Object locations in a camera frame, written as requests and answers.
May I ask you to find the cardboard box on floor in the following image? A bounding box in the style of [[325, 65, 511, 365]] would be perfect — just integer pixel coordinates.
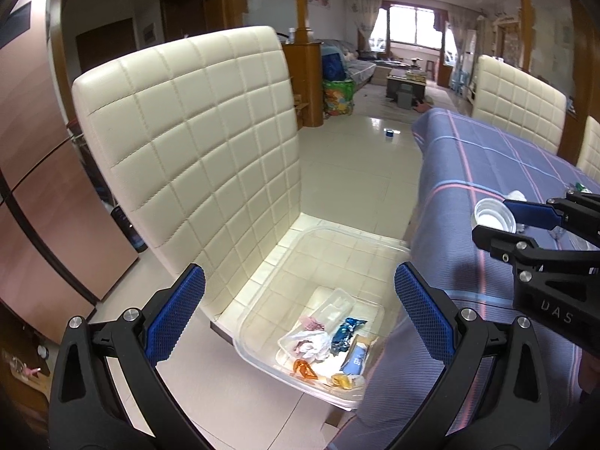
[[1, 348, 53, 413]]

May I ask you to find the white milk carton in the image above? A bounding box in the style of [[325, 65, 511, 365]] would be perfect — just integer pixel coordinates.
[[567, 182, 592, 194]]

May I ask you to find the orange candy wrapper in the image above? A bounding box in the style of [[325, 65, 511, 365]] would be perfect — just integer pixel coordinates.
[[293, 358, 320, 380]]

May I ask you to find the blue plaid tablecloth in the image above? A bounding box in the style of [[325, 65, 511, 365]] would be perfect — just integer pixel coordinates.
[[329, 108, 599, 449]]

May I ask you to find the coffee table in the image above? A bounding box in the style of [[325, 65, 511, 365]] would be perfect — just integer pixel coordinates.
[[385, 69, 426, 102]]

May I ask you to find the clear plastic cup stack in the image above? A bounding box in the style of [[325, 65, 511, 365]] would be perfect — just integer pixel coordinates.
[[312, 288, 356, 331]]

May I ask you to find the pink paper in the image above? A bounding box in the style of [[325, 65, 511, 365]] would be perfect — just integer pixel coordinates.
[[299, 316, 326, 333]]

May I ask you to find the colourful woven bag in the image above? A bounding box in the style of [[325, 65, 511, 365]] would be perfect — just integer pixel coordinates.
[[322, 79, 355, 116]]

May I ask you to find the wooden partition cabinet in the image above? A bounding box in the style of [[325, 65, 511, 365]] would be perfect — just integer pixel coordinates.
[[283, 43, 324, 128]]

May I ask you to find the blue torn carton box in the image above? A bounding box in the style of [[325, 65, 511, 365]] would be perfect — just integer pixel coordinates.
[[340, 335, 377, 376]]

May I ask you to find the cream chair right side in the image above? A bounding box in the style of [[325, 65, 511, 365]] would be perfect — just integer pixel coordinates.
[[577, 116, 600, 182]]

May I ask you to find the blue foil snack wrapper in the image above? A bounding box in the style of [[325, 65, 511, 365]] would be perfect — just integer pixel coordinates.
[[330, 317, 367, 356]]

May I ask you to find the grey sofa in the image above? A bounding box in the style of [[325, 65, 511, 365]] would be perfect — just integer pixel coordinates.
[[321, 39, 376, 90]]

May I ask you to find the cream chair left side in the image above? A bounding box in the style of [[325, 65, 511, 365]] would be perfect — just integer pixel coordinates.
[[70, 24, 414, 414]]

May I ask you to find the yellow snack bag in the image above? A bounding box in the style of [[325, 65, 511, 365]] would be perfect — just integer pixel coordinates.
[[330, 373, 354, 390]]

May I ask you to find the white round cap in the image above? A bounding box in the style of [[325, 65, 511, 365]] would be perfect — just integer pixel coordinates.
[[471, 198, 517, 234]]

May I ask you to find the clear plastic bin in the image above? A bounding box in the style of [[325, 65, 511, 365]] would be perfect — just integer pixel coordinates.
[[233, 223, 410, 411]]

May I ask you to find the cream chair far end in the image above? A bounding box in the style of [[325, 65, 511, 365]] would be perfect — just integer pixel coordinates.
[[472, 55, 567, 153]]

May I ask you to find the white crumpled tissue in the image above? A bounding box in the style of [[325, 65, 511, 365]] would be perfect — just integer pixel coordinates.
[[276, 329, 343, 365]]

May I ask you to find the brown refrigerator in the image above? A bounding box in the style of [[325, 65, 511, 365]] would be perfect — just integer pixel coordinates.
[[1, 0, 137, 342]]

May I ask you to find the cream chair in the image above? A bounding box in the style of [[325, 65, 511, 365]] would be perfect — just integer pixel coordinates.
[[70, 24, 414, 414], [577, 116, 600, 182]]

